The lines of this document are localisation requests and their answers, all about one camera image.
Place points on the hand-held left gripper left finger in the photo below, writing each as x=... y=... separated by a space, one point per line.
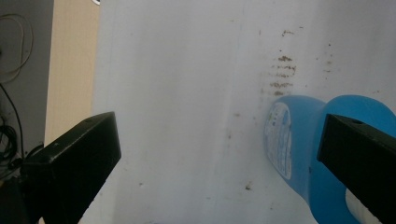
x=71 y=168

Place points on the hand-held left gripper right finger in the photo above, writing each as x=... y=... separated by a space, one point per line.
x=361 y=155

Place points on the blue detergent bottle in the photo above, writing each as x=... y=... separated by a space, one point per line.
x=303 y=149

